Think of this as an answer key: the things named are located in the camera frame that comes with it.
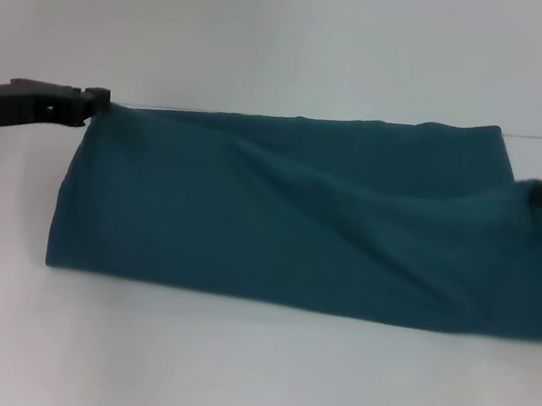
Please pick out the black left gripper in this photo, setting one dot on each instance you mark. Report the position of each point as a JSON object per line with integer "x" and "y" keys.
{"x": 27, "y": 103}

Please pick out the teal FREE print T-shirt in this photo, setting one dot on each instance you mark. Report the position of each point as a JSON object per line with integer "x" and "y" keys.
{"x": 299, "y": 217}

